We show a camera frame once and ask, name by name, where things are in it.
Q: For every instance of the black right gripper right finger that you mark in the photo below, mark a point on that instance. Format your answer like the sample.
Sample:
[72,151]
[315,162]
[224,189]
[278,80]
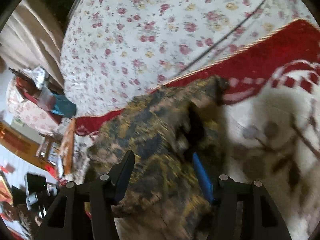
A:
[242,211]

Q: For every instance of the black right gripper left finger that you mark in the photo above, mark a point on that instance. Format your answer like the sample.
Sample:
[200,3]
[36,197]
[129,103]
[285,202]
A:
[84,211]

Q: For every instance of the brown patterned garment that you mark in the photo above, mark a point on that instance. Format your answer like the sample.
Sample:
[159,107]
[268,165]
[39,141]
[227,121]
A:
[164,129]

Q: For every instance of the floral cushioned chair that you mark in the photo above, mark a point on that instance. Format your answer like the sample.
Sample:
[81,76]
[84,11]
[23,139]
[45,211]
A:
[28,112]

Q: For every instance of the blue plastic bag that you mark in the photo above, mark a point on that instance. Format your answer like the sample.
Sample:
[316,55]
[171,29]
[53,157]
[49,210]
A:
[63,106]

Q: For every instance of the red floral plush blanket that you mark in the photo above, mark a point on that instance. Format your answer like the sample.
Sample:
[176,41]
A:
[270,117]

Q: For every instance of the silver foil bag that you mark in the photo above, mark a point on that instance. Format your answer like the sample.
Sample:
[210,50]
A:
[38,75]

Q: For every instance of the beige curtain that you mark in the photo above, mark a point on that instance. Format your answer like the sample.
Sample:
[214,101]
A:
[32,37]

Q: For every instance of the white floral bed sheet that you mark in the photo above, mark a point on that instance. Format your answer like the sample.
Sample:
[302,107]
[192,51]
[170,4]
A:
[114,50]

